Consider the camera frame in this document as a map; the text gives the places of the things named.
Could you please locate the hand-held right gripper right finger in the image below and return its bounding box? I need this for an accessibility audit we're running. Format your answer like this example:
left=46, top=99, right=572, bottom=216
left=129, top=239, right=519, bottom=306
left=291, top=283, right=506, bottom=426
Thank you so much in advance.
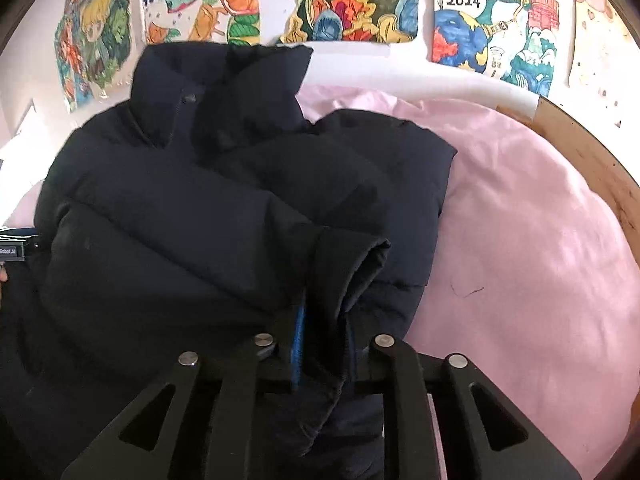
left=350, top=333, right=583, bottom=480

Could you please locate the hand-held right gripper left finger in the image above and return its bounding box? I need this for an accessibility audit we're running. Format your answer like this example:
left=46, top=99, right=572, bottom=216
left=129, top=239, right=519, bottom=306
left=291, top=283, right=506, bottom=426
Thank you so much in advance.
left=60, top=305, right=308, bottom=480

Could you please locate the dark navy puffer jacket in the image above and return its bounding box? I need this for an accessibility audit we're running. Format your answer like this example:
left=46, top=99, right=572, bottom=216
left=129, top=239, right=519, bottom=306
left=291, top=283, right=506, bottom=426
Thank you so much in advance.
left=0, top=42, right=458, bottom=480

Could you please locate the pink duvet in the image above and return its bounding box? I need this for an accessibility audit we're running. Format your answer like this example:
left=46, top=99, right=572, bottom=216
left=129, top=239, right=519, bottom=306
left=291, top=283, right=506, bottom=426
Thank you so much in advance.
left=10, top=85, right=633, bottom=480

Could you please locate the orange dress girl drawing poster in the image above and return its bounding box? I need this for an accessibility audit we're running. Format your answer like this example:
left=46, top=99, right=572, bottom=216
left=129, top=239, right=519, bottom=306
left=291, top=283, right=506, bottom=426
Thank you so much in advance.
left=54, top=12, right=82, bottom=113

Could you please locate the blond child drawing poster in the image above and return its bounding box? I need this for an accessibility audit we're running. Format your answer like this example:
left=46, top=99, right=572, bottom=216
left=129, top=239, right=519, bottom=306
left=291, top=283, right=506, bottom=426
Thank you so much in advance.
left=62, top=0, right=137, bottom=111

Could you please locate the ship and oranges drawing poster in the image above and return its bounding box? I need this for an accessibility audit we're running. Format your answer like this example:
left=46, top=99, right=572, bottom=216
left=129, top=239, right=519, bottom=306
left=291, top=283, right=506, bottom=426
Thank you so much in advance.
left=139, top=0, right=262, bottom=47

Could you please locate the landscape dinosaur drawing poster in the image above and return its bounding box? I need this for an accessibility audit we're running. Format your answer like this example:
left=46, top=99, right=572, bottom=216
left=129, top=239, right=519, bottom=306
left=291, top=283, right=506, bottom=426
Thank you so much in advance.
left=277, top=0, right=420, bottom=45

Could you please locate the dragon and tower drawing poster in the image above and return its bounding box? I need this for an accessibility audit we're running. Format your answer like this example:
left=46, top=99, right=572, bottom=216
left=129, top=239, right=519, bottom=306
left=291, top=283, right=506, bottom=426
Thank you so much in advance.
left=431, top=0, right=560, bottom=97

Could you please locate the pink animals drawing poster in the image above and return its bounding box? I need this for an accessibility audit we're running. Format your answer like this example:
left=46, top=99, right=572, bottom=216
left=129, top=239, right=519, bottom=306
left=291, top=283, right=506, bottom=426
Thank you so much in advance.
left=567, top=0, right=637, bottom=128

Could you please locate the wooden bed frame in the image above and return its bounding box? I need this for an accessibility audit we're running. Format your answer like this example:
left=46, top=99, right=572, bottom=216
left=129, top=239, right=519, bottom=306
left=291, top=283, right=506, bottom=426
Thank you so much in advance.
left=495, top=94, right=640, bottom=281

